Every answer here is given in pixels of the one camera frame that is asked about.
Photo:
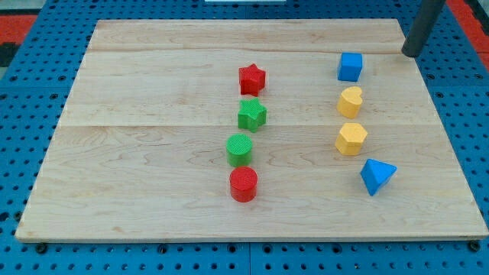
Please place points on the blue cube block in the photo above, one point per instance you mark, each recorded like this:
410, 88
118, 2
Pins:
350, 66

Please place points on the green cylinder block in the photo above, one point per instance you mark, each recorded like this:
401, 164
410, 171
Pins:
239, 150

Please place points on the light wooden board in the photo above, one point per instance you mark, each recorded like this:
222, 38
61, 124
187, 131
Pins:
139, 156

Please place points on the green star block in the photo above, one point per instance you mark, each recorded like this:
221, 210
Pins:
251, 115

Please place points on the red cylinder block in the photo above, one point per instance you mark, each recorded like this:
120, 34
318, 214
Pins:
243, 183

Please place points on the red star block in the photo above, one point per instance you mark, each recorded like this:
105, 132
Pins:
251, 80

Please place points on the yellow hexagon block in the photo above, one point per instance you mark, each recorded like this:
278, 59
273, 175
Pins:
350, 139

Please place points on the yellow heart block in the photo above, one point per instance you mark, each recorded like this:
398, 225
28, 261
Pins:
350, 102

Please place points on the blue triangle block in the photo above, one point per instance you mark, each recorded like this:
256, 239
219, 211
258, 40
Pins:
376, 174

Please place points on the dark grey cylindrical robot stylus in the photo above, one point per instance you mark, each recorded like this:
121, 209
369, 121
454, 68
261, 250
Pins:
423, 24

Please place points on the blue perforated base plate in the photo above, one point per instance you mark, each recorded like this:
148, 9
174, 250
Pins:
37, 83

